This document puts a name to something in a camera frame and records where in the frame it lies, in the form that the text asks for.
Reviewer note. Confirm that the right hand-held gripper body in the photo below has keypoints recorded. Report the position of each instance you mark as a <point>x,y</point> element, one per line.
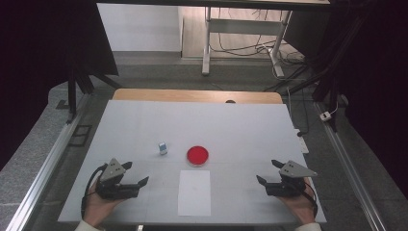
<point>290,183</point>

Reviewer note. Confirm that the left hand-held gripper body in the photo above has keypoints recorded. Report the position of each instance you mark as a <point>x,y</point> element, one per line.
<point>112,179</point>

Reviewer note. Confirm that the small blue white stamp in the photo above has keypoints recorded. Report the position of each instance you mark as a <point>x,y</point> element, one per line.
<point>163,148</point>

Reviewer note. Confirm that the round red ink pad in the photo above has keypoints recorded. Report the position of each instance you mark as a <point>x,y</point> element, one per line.
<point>197,155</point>

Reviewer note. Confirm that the person's right hand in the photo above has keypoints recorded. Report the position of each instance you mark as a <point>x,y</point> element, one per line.
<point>298,208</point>

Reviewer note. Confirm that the person's left hand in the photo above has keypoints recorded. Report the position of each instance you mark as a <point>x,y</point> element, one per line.
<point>96,208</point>

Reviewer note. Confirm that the black plug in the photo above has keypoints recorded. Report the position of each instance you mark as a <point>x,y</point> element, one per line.
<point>300,133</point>

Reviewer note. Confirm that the white table cover board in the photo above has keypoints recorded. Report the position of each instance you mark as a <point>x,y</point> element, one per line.
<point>240,134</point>

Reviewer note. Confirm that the white paper sheet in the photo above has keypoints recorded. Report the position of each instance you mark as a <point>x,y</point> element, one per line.
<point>194,195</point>

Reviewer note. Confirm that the small white adapter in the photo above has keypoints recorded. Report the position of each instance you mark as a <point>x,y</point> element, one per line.
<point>325,116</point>

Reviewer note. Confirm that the dark round table grommet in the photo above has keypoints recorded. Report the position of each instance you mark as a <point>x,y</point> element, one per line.
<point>230,101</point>

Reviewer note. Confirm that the black tripod stand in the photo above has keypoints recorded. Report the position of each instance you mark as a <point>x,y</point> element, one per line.
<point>72,96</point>
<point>332,96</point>

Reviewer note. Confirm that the black curtain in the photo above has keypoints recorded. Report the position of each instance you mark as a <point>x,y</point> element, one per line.
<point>32,48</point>
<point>378,64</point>

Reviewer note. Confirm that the black floor frame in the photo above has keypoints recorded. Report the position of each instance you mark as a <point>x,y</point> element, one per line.
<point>73,136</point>

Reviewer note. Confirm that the aluminium floor rail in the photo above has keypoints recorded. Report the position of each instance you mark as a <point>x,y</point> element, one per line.
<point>48,163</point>
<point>349,173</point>

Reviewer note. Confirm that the white desk frame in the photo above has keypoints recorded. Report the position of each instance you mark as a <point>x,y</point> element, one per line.
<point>243,27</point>

